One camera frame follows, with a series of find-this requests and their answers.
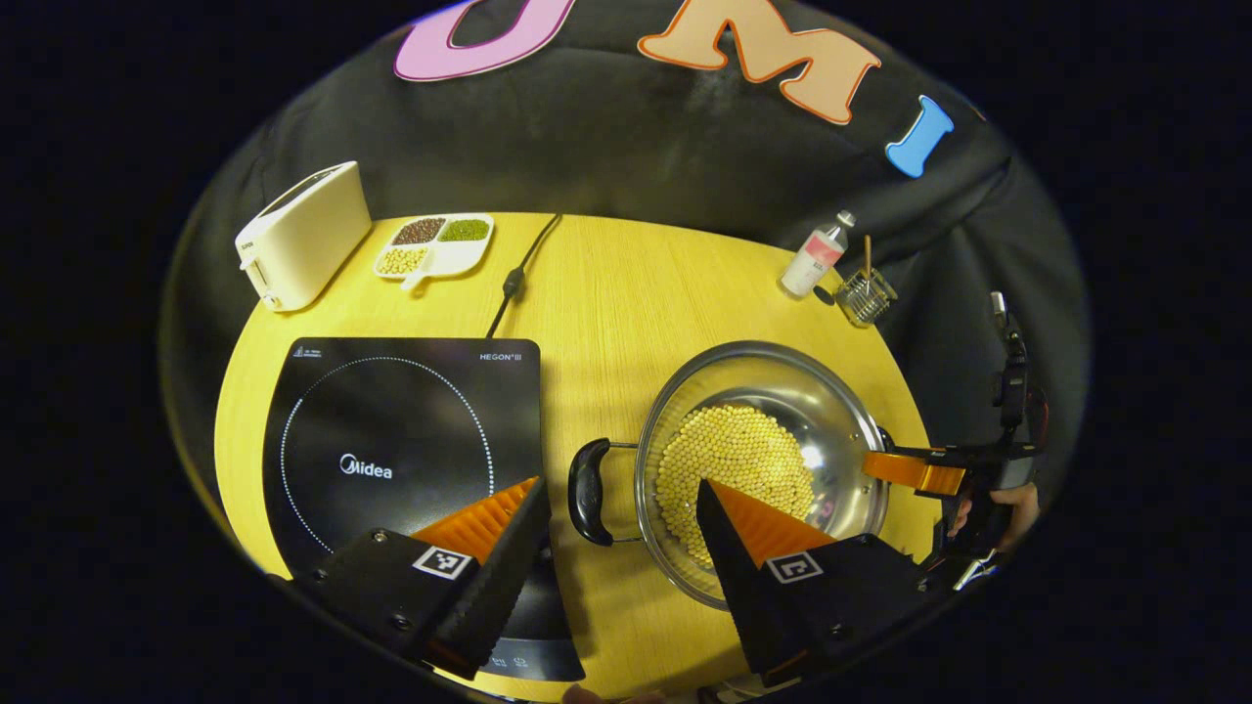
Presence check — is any stainless steel pot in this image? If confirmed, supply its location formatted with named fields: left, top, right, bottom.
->
left=567, top=340, right=896, bottom=612

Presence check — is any black induction cooktop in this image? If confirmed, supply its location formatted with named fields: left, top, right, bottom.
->
left=262, top=337, right=586, bottom=682

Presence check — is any pile of soybeans in pot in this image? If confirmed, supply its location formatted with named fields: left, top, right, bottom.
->
left=653, top=404, right=818, bottom=568

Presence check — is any white toaster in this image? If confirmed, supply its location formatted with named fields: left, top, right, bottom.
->
left=235, top=161, right=373, bottom=312

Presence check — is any small wire basket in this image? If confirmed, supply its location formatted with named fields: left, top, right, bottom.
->
left=834, top=266, right=898, bottom=327

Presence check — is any white divided plate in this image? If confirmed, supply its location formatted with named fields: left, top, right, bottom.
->
left=374, top=213, right=495, bottom=292

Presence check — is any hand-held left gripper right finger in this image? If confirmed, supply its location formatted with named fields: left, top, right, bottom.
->
left=696, top=479, right=940, bottom=687

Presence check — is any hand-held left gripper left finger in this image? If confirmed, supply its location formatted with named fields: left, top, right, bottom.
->
left=293, top=476, right=554, bottom=681

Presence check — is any clear bottle with pink label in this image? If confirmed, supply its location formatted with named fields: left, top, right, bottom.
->
left=780, top=210, right=857, bottom=299

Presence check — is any black power cable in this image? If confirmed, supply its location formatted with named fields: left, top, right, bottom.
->
left=486, top=213, right=563, bottom=339

